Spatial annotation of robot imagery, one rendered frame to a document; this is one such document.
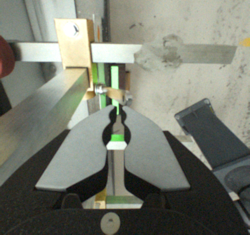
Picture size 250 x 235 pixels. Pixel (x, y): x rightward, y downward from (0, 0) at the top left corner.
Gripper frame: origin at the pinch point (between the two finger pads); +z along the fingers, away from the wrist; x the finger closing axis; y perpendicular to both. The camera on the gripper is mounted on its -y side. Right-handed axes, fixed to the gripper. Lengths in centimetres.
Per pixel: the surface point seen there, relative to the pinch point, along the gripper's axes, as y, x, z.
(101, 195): 42.8, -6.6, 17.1
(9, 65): -0.7, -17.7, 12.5
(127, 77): 26, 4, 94
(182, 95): 43, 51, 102
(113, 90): 0.3, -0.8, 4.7
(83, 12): -9.3, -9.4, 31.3
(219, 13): -15, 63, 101
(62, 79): 0.1, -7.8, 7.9
